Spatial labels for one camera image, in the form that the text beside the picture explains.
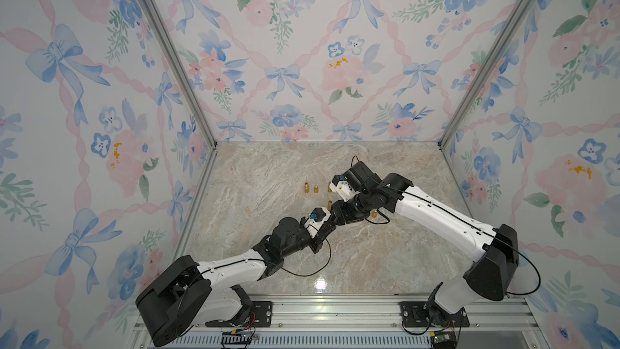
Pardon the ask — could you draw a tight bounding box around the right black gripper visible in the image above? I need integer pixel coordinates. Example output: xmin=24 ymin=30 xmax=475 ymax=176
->
xmin=324 ymin=189 xmax=373 ymax=223

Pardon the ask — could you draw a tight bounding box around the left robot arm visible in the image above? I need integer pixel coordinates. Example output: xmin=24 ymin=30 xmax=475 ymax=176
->
xmin=136 ymin=215 xmax=337 ymax=347

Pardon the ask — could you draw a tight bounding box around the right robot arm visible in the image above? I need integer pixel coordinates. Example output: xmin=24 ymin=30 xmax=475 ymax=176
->
xmin=330 ymin=173 xmax=519 ymax=326

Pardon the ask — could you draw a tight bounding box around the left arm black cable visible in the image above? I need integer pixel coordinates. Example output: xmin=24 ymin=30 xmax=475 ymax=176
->
xmin=275 ymin=237 xmax=334 ymax=278

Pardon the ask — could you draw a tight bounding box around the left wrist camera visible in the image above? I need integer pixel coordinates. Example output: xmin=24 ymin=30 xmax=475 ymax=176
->
xmin=300 ymin=207 xmax=330 ymax=238

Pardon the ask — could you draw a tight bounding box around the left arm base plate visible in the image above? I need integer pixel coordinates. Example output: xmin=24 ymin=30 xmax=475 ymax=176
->
xmin=205 ymin=301 xmax=274 ymax=328

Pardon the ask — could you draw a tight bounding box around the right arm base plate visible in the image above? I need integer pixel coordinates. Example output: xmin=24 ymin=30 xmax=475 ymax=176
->
xmin=399 ymin=301 xmax=471 ymax=329

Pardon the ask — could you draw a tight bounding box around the aluminium front rail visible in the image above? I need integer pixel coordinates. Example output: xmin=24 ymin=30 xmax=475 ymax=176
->
xmin=127 ymin=293 xmax=548 ymax=349

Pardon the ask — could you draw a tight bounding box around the right aluminium corner post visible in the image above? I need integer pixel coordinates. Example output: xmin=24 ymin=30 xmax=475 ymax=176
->
xmin=439 ymin=0 xmax=536 ymax=152

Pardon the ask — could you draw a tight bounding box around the aluminium corner post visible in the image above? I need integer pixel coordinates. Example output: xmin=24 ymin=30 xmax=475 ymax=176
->
xmin=138 ymin=0 xmax=217 ymax=151
xmin=439 ymin=0 xmax=536 ymax=152

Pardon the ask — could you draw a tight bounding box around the left aluminium corner post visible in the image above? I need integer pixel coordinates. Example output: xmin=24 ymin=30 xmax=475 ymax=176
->
xmin=138 ymin=0 xmax=217 ymax=151

